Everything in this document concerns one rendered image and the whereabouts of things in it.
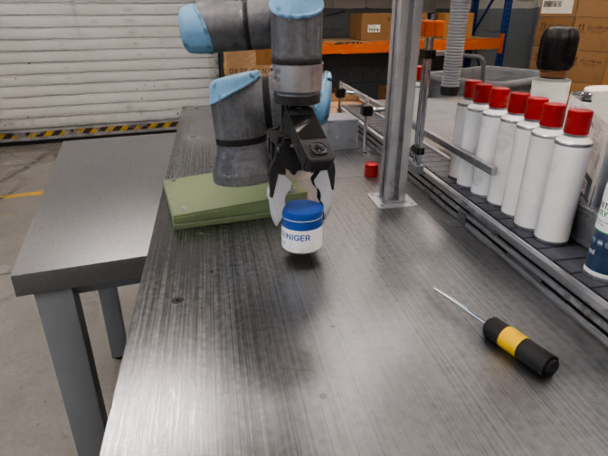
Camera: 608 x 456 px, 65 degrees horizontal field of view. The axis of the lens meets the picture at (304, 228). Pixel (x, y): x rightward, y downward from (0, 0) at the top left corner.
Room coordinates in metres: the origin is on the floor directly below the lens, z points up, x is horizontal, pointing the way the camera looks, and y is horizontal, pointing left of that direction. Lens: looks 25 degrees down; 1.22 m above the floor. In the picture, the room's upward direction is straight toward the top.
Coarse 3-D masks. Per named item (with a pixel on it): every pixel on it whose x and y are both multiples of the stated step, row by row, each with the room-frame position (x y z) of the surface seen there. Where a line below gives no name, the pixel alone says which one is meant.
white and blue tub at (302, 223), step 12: (288, 204) 0.74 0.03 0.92; (300, 204) 0.74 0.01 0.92; (312, 204) 0.74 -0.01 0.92; (288, 216) 0.71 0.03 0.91; (300, 216) 0.70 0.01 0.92; (312, 216) 0.70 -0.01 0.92; (288, 228) 0.71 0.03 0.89; (300, 228) 0.70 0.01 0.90; (312, 228) 0.70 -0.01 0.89; (288, 240) 0.71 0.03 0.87; (300, 240) 0.70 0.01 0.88; (312, 240) 0.70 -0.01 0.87; (300, 252) 0.70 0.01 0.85
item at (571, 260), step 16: (352, 112) 1.71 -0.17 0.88; (432, 160) 1.13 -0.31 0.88; (448, 160) 1.13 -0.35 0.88; (464, 192) 0.91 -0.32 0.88; (480, 208) 0.83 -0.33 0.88; (496, 208) 0.82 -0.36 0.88; (512, 224) 0.75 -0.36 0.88; (528, 240) 0.69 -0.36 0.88; (560, 256) 0.64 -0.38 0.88; (576, 256) 0.64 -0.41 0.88; (576, 272) 0.59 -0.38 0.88; (592, 288) 0.55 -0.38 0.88
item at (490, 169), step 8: (344, 88) 1.80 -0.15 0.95; (352, 88) 1.72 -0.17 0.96; (360, 96) 1.60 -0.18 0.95; (376, 104) 1.44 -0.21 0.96; (424, 128) 1.11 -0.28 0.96; (424, 136) 1.09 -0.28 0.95; (432, 136) 1.05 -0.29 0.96; (440, 136) 1.04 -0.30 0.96; (440, 144) 1.01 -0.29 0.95; (448, 144) 0.98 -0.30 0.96; (456, 152) 0.94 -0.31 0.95; (464, 152) 0.91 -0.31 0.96; (472, 160) 0.88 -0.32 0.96; (480, 160) 0.86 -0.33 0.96; (480, 168) 0.85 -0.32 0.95; (488, 168) 0.82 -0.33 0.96; (496, 168) 0.81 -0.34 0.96
